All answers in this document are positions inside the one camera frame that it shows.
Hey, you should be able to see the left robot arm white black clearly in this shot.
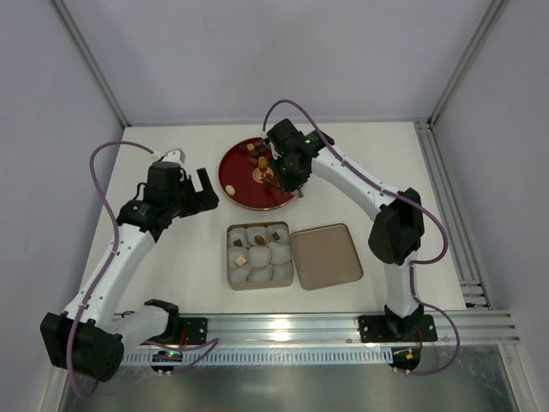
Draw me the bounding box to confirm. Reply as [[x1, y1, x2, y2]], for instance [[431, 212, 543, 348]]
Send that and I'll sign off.
[[40, 161, 219, 382]]

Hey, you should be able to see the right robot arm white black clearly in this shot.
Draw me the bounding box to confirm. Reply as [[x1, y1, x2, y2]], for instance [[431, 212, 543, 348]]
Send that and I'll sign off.
[[262, 119, 425, 339]]

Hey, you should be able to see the tan barrel chocolate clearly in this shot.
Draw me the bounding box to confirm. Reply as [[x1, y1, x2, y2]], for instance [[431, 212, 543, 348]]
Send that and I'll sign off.
[[258, 157, 268, 170]]

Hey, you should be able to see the round red tray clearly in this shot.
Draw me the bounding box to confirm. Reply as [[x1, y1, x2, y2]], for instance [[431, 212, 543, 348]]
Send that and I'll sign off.
[[218, 137, 295, 211]]

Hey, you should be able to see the white paper cup top left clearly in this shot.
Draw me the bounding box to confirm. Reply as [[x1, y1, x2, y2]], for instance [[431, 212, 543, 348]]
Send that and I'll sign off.
[[227, 227, 250, 248]]

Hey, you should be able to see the white paper cup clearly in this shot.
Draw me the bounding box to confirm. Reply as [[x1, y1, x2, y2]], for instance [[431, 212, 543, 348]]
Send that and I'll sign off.
[[246, 227, 269, 247], [268, 242, 292, 265], [248, 246, 271, 269], [247, 266, 273, 283], [267, 225, 290, 244], [271, 263, 293, 282], [228, 264, 253, 284], [227, 227, 250, 248], [227, 247, 249, 268]]

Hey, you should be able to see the white paper cup middle left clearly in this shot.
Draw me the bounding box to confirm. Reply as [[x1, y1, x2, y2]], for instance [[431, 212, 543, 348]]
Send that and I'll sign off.
[[227, 247, 249, 268]]

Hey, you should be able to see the white paper cup top middle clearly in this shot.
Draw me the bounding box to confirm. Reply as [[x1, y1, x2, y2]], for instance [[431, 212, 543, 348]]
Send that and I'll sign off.
[[246, 227, 269, 247]]

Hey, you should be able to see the white paper cup top right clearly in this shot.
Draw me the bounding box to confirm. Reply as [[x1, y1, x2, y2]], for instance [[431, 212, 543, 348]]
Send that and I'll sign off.
[[267, 225, 290, 244]]

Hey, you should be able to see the white paper cup bottom left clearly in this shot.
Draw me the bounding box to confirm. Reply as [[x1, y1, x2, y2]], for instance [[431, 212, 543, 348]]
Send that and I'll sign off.
[[228, 264, 253, 284]]

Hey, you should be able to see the white paper cup centre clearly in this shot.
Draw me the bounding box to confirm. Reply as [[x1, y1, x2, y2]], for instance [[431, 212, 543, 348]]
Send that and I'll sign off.
[[248, 246, 271, 269]]

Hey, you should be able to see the white paper cup middle right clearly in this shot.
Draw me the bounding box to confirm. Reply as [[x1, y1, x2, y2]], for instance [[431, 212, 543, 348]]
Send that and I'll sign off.
[[268, 242, 292, 265]]

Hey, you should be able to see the gold square tin box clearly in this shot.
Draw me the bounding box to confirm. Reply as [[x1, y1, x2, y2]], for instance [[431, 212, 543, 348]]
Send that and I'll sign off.
[[226, 221, 294, 291]]

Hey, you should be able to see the gold tin lid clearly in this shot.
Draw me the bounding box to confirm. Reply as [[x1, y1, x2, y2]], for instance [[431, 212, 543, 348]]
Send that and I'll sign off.
[[290, 223, 364, 291]]

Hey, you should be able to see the white paper cup bottom middle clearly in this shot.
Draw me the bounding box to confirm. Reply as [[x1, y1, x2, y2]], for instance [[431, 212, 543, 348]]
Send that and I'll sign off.
[[247, 266, 273, 283]]

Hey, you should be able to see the white paper cup bottom right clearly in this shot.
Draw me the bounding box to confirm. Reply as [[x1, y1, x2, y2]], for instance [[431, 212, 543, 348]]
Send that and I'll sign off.
[[271, 263, 293, 282]]

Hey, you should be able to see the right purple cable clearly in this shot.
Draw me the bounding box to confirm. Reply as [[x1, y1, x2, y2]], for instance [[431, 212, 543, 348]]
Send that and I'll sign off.
[[261, 100, 462, 378]]

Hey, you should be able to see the purple cable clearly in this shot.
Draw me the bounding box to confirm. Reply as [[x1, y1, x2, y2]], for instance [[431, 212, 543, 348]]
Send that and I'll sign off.
[[63, 140, 220, 398], [261, 100, 462, 378]]

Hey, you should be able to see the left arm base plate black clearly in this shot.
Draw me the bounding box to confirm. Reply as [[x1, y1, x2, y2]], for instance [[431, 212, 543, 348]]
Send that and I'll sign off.
[[176, 317, 208, 346]]

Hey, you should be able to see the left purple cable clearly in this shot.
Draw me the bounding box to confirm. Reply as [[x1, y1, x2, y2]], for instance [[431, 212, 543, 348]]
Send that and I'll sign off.
[[63, 140, 220, 398]]

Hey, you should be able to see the left round mount black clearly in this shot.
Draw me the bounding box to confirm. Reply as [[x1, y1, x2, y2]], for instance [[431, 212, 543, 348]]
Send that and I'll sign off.
[[151, 349, 183, 377]]

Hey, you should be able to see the round mount black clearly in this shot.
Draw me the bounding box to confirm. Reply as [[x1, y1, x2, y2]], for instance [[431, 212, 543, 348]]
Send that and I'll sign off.
[[151, 349, 183, 377], [389, 347, 422, 374]]

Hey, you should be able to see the perforated cable duct strip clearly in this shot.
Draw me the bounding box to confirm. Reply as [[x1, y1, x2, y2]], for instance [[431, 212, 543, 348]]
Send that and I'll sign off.
[[121, 347, 392, 367]]

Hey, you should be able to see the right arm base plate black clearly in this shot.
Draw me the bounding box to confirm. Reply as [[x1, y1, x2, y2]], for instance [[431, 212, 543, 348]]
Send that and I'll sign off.
[[358, 314, 438, 343]]

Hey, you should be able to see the aluminium frame post left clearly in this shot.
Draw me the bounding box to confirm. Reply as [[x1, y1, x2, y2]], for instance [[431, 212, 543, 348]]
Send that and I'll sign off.
[[49, 0, 130, 128]]

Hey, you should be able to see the aluminium frame post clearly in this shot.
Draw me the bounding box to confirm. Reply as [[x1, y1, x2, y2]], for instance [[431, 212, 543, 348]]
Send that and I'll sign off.
[[49, 0, 130, 128], [428, 0, 509, 126]]

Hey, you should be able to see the aluminium rail right side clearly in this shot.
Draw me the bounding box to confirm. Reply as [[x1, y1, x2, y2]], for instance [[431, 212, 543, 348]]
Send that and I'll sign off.
[[414, 121, 492, 310]]

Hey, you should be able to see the aluminium rail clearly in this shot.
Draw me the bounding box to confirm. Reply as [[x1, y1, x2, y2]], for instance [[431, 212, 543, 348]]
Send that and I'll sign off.
[[414, 121, 492, 310], [203, 309, 521, 347]]

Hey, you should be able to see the right round mount black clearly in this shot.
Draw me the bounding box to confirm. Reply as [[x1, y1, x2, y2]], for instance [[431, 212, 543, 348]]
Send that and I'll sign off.
[[389, 347, 422, 374]]

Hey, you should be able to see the aluminium frame post right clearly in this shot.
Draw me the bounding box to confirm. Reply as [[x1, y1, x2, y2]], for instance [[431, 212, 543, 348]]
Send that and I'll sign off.
[[428, 0, 509, 126]]

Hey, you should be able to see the aluminium rail front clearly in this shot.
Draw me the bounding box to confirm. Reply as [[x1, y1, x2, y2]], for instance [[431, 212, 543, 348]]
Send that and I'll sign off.
[[203, 309, 521, 347]]

